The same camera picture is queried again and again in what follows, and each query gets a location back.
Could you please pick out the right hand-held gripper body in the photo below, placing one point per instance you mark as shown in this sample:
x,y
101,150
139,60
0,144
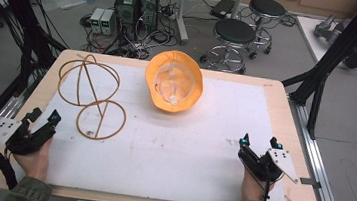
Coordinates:
x,y
268,165

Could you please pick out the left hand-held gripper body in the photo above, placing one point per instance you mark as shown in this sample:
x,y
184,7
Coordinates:
x,y
24,141

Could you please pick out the rattan hoop hat stand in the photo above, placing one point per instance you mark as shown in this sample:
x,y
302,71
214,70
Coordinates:
x,y
91,86

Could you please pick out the orange bucket hat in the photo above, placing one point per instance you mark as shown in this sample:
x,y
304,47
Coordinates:
x,y
158,95

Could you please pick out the person's left hand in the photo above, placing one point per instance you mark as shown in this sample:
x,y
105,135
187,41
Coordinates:
x,y
34,162

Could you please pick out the person's right hand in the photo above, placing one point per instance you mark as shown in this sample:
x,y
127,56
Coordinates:
x,y
251,188

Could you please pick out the white foam mat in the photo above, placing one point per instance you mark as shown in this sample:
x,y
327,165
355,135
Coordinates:
x,y
167,153

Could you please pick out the grey power supply box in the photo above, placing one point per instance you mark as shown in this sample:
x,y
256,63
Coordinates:
x,y
108,22
96,19

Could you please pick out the large black round stool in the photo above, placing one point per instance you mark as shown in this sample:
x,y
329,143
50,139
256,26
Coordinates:
x,y
234,31

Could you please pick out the white floor board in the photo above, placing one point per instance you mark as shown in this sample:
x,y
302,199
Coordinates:
x,y
310,37

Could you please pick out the black computer tower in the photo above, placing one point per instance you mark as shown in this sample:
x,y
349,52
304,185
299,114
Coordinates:
x,y
149,7
125,11

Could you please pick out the black flat device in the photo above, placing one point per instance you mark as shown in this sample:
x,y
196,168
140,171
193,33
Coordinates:
x,y
222,8

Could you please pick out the small black round stool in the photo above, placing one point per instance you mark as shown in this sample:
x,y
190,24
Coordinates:
x,y
267,6

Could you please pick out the grey metal bracket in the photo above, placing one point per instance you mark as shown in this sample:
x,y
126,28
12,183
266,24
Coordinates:
x,y
310,182

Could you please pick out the black metal frame stand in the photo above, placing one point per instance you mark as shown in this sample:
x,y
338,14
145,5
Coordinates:
x,y
335,53
27,24

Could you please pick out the grey metal post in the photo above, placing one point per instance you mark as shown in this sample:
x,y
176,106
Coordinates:
x,y
182,13
238,1

